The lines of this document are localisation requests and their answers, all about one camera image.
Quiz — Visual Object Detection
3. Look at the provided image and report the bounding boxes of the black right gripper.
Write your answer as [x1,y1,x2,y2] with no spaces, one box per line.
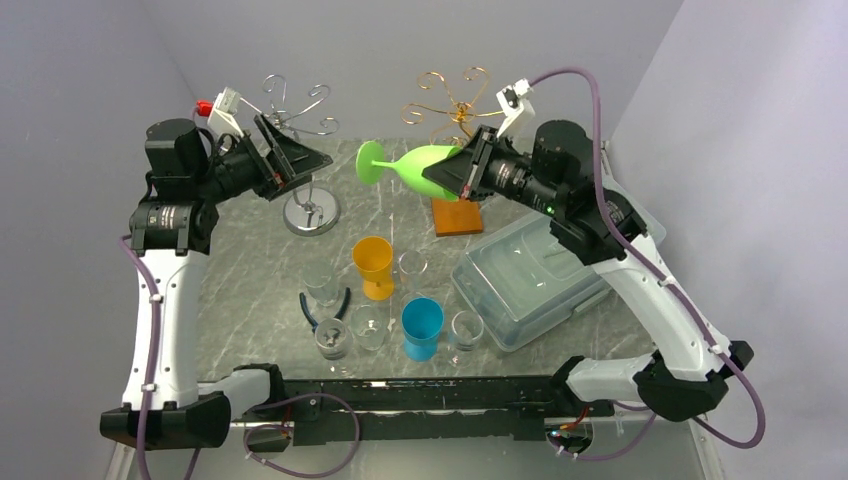
[423,123,564,216]

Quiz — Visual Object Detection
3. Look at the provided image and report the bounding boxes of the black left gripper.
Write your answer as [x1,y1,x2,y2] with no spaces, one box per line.
[193,113,331,204]

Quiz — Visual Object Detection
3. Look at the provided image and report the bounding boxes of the green wine glass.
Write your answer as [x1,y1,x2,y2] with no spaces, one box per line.
[355,141,460,202]

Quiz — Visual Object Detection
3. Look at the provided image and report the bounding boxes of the ribbed clear wine glass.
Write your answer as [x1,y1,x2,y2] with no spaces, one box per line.
[301,260,340,306]

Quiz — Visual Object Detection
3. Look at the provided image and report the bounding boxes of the orange frosted wine glass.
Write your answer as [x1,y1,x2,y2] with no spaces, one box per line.
[352,236,395,301]

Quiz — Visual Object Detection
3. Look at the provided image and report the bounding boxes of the blue wine glass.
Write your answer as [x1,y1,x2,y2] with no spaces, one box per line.
[401,297,445,362]

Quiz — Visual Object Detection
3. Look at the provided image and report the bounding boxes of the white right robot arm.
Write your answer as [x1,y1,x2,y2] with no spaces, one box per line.
[422,120,753,422]

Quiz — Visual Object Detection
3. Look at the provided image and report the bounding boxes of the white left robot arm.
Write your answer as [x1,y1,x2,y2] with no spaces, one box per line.
[99,116,332,450]

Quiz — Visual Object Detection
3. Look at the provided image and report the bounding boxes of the clear plastic storage box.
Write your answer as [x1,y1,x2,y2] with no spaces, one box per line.
[451,192,668,353]

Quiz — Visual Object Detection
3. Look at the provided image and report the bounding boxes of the gold wire glass rack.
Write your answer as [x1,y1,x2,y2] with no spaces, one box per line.
[400,66,502,237]

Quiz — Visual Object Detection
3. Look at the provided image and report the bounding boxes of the chrome wire glass rack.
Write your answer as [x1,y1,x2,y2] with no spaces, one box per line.
[253,74,341,237]

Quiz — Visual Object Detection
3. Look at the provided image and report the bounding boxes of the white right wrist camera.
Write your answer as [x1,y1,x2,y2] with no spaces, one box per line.
[496,78,535,139]

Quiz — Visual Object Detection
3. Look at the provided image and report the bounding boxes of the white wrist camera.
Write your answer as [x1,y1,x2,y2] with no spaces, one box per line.
[496,78,535,139]
[195,87,243,139]

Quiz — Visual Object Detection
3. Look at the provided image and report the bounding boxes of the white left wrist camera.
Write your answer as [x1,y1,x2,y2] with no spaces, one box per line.
[195,87,243,139]

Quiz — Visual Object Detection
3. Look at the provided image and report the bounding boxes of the blue handled pliers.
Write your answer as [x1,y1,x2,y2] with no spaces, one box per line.
[298,287,352,333]

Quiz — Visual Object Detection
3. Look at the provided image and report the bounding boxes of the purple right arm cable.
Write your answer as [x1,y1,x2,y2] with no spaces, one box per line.
[529,66,768,463]

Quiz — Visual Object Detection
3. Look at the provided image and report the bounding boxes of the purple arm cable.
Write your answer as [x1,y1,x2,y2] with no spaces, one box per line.
[529,66,768,463]
[117,235,361,480]

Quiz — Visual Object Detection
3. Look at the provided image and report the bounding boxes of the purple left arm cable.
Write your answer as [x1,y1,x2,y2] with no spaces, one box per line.
[117,235,361,480]

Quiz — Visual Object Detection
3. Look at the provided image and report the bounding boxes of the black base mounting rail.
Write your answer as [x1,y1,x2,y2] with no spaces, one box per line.
[239,375,614,446]

